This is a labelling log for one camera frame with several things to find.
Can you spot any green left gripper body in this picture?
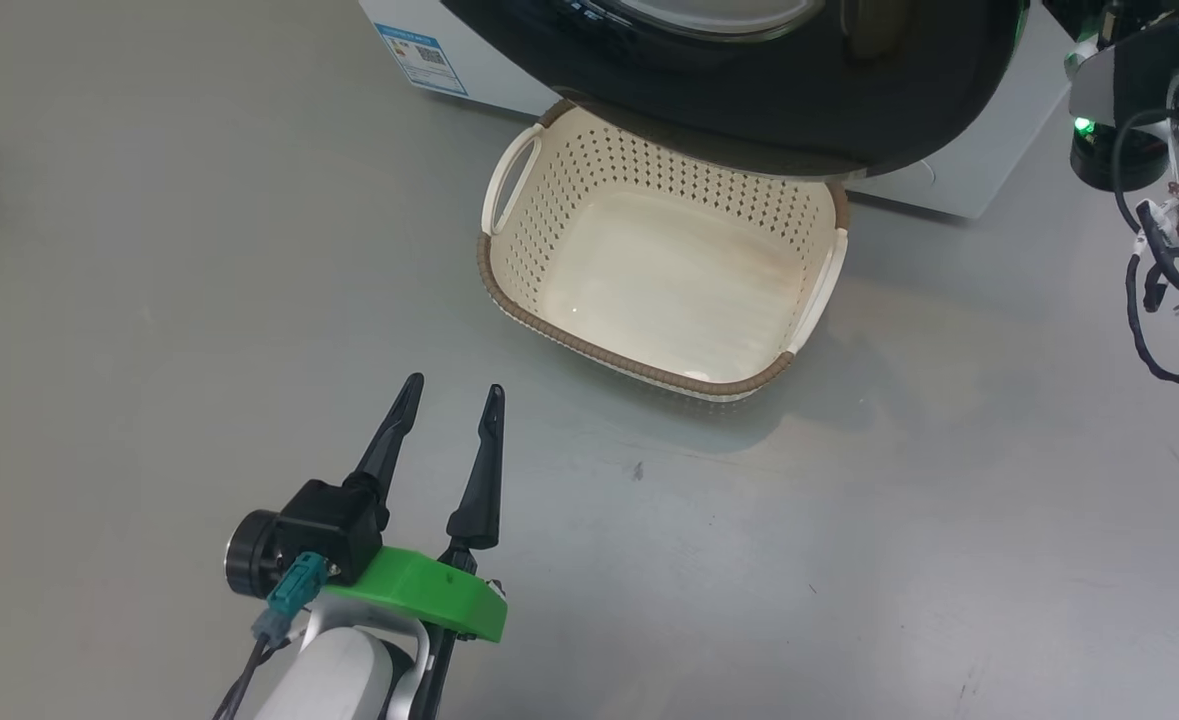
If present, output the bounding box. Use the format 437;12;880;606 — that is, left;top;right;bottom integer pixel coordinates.
324;545;507;643

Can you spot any cream perforated laundry basket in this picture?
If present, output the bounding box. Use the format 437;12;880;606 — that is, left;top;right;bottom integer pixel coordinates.
476;98;850;403

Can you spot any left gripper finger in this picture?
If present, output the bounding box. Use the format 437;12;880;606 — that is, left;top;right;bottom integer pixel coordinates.
344;373;426;506
441;384;506;576

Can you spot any round dark washing machine door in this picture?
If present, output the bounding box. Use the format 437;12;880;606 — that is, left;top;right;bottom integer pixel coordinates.
439;0;1032;181

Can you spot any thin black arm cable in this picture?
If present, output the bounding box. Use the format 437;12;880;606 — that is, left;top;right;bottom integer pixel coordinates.
1111;108;1179;386

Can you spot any blue energy label sticker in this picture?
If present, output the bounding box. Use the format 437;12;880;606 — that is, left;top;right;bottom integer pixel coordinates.
374;22;470;98

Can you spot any black cable teal connector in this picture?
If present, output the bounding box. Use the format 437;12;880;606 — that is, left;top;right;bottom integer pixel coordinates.
211;555;332;720

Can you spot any white front-load washing machine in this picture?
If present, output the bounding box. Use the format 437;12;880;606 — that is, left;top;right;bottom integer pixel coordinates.
359;0;1070;219

